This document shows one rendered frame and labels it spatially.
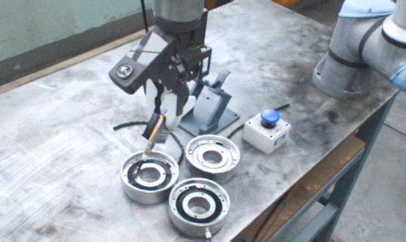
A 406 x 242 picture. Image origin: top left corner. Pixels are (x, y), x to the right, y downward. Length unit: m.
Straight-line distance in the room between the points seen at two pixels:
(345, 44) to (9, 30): 1.75
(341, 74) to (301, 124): 0.18
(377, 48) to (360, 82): 0.14
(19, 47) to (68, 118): 1.55
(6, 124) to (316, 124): 0.67
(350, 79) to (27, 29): 1.77
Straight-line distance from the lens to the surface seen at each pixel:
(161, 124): 0.78
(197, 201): 0.83
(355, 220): 2.03
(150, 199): 0.82
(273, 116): 0.95
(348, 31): 1.12
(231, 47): 1.29
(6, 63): 2.55
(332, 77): 1.17
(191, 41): 0.73
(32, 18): 2.52
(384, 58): 1.05
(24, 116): 1.04
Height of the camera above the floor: 1.45
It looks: 40 degrees down
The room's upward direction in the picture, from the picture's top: 8 degrees clockwise
